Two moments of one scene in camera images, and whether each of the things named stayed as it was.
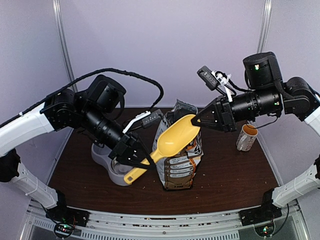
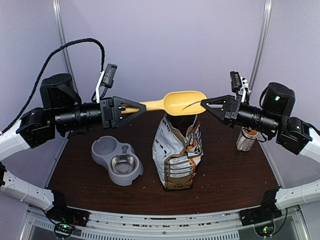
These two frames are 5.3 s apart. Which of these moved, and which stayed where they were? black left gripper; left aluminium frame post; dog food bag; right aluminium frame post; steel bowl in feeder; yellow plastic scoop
Moved: black left gripper; yellow plastic scoop
Stayed: steel bowl in feeder; right aluminium frame post; left aluminium frame post; dog food bag
